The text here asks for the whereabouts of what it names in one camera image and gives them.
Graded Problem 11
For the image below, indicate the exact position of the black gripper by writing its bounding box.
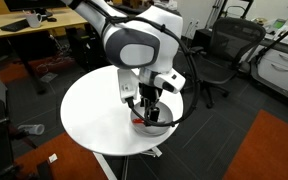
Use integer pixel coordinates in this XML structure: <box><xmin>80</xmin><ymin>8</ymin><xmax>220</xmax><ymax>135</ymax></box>
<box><xmin>139</xmin><ymin>83</ymin><xmax>162</xmax><ymax>122</ymax></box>

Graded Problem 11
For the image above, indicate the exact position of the red capped white marker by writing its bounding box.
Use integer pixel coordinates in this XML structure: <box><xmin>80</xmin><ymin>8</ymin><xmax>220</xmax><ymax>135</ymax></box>
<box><xmin>132</xmin><ymin>119</ymin><xmax>144</xmax><ymax>124</ymax></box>

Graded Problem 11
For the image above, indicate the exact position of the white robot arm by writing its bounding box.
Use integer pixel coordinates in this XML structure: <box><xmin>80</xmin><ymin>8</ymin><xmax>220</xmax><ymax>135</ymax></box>
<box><xmin>61</xmin><ymin>0</ymin><xmax>185</xmax><ymax>127</ymax></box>

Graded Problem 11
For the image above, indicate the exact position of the white bowl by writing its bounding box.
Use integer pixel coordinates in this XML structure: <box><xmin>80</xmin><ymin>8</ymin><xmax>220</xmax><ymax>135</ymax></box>
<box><xmin>130</xmin><ymin>101</ymin><xmax>173</xmax><ymax>136</ymax></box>

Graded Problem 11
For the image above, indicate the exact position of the white table base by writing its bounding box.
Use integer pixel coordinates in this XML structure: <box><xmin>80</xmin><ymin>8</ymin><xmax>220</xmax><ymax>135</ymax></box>
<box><xmin>92</xmin><ymin>146</ymin><xmax>163</xmax><ymax>180</ymax></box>

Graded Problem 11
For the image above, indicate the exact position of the black computer tower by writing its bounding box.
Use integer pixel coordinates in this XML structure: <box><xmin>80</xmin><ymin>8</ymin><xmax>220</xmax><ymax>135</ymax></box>
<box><xmin>66</xmin><ymin>28</ymin><xmax>99</xmax><ymax>72</ymax></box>

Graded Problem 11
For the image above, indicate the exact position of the black mesh office chair right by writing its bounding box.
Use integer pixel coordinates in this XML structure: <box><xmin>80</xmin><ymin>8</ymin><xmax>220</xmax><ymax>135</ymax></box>
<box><xmin>189</xmin><ymin>17</ymin><xmax>266</xmax><ymax>108</ymax></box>

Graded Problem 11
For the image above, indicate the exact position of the small white card on floor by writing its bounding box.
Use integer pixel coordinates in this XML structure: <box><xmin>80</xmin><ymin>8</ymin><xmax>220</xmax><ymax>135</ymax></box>
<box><xmin>48</xmin><ymin>153</ymin><xmax>58</xmax><ymax>163</ymax></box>

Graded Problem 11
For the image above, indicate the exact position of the clear plastic bottle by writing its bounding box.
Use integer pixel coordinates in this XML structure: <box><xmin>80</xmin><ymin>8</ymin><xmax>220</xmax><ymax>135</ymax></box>
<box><xmin>18</xmin><ymin>124</ymin><xmax>45</xmax><ymax>135</ymax></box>

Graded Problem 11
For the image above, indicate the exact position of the light wooden desk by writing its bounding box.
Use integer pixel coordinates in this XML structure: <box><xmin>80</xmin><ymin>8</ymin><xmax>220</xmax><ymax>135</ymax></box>
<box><xmin>0</xmin><ymin>8</ymin><xmax>87</xmax><ymax>42</ymax></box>

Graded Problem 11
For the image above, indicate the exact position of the black tripod pole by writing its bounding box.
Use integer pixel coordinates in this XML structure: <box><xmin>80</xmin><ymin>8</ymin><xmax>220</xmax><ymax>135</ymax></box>
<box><xmin>255</xmin><ymin>31</ymin><xmax>288</xmax><ymax>64</ymax></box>

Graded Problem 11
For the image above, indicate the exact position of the black computer mouse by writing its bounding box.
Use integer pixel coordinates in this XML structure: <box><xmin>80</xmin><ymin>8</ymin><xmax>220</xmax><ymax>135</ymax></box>
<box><xmin>47</xmin><ymin>18</ymin><xmax>57</xmax><ymax>22</ymax></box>

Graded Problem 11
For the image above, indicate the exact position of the white drawer cabinet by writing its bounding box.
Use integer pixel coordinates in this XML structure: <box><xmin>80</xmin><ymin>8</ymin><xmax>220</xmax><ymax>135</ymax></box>
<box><xmin>257</xmin><ymin>43</ymin><xmax>288</xmax><ymax>91</ymax></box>

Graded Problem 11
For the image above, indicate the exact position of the white mug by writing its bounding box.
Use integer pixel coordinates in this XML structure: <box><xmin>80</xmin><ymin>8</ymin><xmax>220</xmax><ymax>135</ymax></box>
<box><xmin>25</xmin><ymin>13</ymin><xmax>42</xmax><ymax>28</ymax></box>

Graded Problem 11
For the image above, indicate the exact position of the black keyboard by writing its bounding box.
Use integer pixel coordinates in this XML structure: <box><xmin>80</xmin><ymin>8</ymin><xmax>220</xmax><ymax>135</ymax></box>
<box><xmin>0</xmin><ymin>19</ymin><xmax>29</xmax><ymax>32</ymax></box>

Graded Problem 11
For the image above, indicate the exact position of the black monitor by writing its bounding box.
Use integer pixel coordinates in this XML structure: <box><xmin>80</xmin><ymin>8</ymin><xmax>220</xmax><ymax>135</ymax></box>
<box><xmin>4</xmin><ymin>0</ymin><xmax>66</xmax><ymax>12</ymax></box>

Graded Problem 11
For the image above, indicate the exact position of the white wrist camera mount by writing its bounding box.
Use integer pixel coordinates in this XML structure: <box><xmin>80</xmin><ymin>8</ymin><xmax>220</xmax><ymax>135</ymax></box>
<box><xmin>117</xmin><ymin>68</ymin><xmax>186</xmax><ymax>103</ymax></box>

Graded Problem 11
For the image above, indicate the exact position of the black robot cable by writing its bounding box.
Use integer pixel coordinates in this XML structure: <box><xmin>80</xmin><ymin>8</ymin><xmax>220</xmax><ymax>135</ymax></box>
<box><xmin>83</xmin><ymin>0</ymin><xmax>202</xmax><ymax>128</ymax></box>

